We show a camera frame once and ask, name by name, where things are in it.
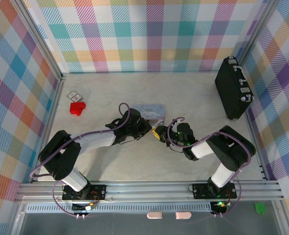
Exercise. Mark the light blue printed pouch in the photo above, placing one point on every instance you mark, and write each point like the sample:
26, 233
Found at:
152, 111

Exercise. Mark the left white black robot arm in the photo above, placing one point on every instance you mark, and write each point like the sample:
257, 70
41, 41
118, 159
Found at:
93, 140

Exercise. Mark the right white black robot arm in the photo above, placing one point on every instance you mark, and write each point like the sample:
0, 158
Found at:
229, 147

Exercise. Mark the red plastic block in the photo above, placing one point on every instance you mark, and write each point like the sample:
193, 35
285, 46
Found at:
77, 108

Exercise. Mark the small printed card packet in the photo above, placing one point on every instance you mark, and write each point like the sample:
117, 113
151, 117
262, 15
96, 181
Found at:
75, 96

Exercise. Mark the black briefcase silver latches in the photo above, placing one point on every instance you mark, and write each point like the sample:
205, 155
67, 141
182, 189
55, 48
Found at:
228, 93

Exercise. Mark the pink rounded pad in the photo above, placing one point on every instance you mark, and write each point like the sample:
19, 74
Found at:
154, 215
183, 215

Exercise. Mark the small controller board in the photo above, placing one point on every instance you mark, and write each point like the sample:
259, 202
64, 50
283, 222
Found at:
220, 205
88, 207

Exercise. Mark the green plastic block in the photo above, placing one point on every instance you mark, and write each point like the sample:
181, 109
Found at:
259, 208

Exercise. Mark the horizontal aluminium base rail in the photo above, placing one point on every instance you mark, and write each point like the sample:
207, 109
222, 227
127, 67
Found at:
146, 192

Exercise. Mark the aluminium frame post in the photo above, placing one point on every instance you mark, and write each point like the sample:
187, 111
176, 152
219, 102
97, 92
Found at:
256, 29
36, 39

